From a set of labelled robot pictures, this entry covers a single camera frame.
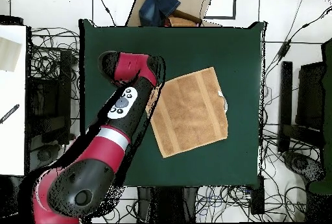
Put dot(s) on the tan terry towel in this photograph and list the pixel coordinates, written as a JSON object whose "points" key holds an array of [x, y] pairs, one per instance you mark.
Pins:
{"points": [[192, 109]]}

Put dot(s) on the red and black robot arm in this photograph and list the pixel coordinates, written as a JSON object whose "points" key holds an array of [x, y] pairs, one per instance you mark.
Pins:
{"points": [[103, 151]]}

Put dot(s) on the dark green table cloth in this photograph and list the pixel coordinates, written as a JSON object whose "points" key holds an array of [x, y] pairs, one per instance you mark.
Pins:
{"points": [[207, 47]]}

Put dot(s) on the dark brown garment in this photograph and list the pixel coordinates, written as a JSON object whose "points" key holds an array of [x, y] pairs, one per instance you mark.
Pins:
{"points": [[186, 15]]}

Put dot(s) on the blue jeans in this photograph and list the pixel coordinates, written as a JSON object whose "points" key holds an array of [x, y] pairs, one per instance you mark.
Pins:
{"points": [[155, 5]]}

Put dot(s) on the black equipment rack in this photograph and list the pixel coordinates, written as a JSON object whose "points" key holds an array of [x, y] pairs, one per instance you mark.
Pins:
{"points": [[52, 104]]}

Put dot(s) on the black rectangular box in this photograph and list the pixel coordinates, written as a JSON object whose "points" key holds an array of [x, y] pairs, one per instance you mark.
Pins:
{"points": [[257, 198]]}

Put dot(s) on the black striped pen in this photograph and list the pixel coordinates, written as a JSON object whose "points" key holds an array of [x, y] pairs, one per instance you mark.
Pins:
{"points": [[10, 112]]}

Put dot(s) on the white desk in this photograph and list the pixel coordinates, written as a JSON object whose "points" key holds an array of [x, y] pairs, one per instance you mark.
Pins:
{"points": [[13, 143]]}

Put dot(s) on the dark green fabric furniture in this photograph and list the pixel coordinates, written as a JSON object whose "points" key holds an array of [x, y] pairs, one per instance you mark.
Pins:
{"points": [[327, 104]]}

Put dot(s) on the beige paper sheet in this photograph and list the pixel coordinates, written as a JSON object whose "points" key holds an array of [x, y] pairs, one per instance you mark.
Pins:
{"points": [[9, 55]]}

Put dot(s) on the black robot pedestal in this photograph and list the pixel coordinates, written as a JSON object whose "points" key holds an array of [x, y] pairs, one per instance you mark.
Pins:
{"points": [[168, 205]]}

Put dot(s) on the black metal frame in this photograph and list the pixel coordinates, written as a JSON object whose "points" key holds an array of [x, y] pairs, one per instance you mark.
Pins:
{"points": [[285, 91]]}

